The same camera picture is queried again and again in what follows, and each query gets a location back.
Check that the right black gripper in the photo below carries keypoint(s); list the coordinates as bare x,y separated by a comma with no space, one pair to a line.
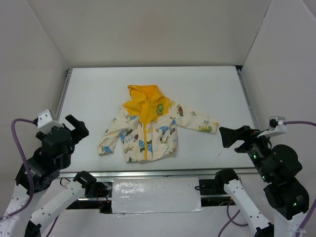
243,139

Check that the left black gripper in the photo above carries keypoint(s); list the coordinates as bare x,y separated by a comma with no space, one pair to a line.
68,133

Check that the cream dinosaur print hooded jacket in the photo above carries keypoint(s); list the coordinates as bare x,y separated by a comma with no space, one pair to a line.
146,125

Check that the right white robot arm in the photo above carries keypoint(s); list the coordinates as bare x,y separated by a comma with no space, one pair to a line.
278,167

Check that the aluminium table frame rail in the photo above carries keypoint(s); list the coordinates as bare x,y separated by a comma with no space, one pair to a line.
94,95

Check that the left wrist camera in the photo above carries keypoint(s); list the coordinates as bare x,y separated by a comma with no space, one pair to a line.
46,121

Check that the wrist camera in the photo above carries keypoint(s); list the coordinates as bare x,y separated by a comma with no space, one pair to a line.
46,121
276,127

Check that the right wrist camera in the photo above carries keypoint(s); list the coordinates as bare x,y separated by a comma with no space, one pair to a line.
276,127

